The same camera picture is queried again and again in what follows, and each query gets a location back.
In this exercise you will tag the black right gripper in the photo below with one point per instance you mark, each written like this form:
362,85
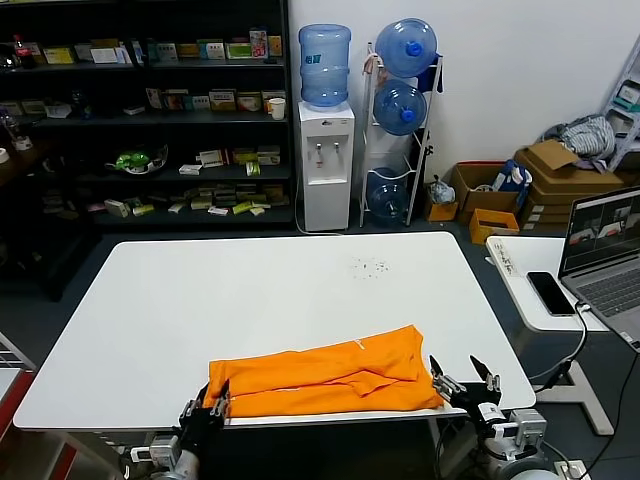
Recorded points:
472,395

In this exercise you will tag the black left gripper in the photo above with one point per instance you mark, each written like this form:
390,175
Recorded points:
197,430

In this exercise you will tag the orange t-shirt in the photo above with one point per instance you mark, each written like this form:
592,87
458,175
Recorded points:
325,375

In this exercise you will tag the pile of grey clothes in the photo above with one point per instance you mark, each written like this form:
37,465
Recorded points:
585,135

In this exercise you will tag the black smartphone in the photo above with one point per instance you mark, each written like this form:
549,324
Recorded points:
550,294

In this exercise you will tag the white floor power strip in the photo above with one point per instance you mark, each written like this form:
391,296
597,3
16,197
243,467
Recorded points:
572,471

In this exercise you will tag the white side table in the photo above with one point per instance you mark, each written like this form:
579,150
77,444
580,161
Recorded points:
540,250

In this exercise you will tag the orange cardboard box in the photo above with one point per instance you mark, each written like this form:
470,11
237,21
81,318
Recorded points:
492,232

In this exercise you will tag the grey laptop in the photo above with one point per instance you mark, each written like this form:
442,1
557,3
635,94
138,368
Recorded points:
610,295

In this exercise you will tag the small yellow cardboard box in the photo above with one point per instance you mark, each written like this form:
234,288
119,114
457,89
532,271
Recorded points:
442,212

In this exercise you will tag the red metal cart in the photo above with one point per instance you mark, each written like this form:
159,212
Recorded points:
15,400

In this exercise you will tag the grey plastic bag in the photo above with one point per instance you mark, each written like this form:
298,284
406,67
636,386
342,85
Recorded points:
442,192

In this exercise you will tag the stacked flat cardboard boxes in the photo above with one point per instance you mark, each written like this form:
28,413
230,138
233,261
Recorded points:
547,207

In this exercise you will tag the open brown cardboard box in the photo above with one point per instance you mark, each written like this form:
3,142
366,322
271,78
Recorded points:
470,187

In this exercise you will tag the lime green box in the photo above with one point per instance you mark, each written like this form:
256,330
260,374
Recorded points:
243,208
143,210

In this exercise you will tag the white metal jug rack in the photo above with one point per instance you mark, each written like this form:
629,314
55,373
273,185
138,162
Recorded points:
417,180

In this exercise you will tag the blue white bag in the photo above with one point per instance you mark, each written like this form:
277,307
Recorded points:
512,177

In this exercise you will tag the cream white carton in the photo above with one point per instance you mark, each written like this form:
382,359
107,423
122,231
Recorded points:
116,208

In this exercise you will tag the white water dispenser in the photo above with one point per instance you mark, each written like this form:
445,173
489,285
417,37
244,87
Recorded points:
325,200

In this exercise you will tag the brown box with flap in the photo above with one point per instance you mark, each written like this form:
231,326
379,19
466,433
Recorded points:
565,170

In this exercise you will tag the small flat white box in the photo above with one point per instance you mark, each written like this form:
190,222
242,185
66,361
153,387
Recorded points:
190,169

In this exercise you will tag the red-striped white medicine box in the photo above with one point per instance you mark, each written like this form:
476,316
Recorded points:
214,159

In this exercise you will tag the dark glass bowl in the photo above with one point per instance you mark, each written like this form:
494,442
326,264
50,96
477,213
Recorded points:
157,157

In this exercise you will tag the white paper cup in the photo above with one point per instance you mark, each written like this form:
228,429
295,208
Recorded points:
277,109

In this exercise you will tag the yellow framed medicine box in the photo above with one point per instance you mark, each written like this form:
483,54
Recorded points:
223,101

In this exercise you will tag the black shelving unit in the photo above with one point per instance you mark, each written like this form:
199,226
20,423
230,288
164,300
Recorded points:
100,120

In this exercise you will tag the white red medicine box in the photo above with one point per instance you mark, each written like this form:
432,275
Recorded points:
250,102

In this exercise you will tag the orange pink medicine box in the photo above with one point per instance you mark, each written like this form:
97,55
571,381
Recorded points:
176,100

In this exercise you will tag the white tape roll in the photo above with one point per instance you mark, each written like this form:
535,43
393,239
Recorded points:
3,156
23,144

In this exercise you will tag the pink rag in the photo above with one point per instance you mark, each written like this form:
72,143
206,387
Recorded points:
372,67

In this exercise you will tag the clear plastic bottle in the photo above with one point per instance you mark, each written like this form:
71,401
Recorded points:
12,127

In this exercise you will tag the labelled blue water jug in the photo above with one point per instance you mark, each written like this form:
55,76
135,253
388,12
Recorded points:
325,65

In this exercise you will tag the white teal medicine box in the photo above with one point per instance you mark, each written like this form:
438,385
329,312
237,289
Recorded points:
212,51

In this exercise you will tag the grey metal shelf rack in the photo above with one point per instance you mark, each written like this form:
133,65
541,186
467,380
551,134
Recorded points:
627,65

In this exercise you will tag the flat yellow medicine box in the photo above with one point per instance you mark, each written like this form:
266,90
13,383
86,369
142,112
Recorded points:
188,51

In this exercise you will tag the white blue medicine box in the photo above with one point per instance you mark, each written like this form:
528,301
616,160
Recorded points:
163,52

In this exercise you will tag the colourful pink carton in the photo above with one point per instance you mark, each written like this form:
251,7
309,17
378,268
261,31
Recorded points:
258,45

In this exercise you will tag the plain white box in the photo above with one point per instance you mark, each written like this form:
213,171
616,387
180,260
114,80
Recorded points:
105,55

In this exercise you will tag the small yellow medicine box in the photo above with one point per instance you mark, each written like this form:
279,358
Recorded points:
275,46

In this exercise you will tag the yellow green medicine box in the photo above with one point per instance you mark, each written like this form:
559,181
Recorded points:
59,55

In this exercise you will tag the cola bottle red cap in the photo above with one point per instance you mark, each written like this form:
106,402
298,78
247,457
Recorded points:
22,52

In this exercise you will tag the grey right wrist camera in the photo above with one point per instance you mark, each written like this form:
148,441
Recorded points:
530,425

